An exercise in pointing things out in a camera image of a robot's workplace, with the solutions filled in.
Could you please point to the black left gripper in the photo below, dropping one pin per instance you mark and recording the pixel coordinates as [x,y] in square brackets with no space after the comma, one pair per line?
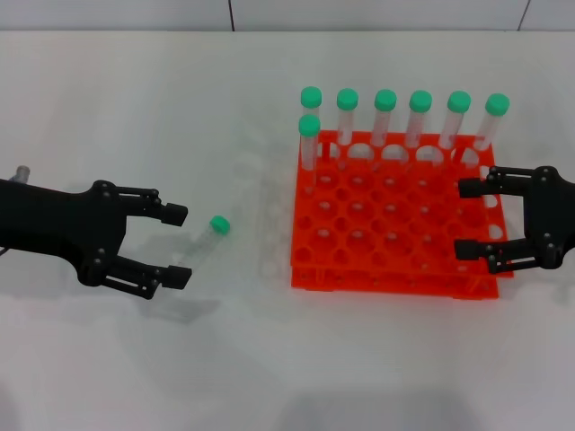
[54,224]

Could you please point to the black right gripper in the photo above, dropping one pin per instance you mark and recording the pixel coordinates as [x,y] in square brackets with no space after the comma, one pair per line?
[554,215]

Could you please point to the clear test tube green cap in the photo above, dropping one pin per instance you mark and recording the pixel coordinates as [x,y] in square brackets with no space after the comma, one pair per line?
[458,101]
[309,125]
[497,104]
[420,101]
[385,99]
[347,99]
[219,224]
[312,97]

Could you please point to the orange plastic test tube rack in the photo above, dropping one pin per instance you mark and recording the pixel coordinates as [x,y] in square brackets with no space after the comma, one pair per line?
[382,251]

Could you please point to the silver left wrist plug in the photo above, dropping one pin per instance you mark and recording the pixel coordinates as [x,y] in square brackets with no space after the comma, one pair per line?
[22,174]

